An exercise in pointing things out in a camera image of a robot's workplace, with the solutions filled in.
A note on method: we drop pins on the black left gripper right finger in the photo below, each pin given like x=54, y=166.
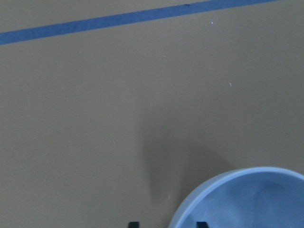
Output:
x=202, y=224

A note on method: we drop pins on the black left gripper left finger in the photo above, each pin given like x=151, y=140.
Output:
x=134, y=224

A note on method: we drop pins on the blue bowl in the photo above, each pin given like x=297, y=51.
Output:
x=259, y=197

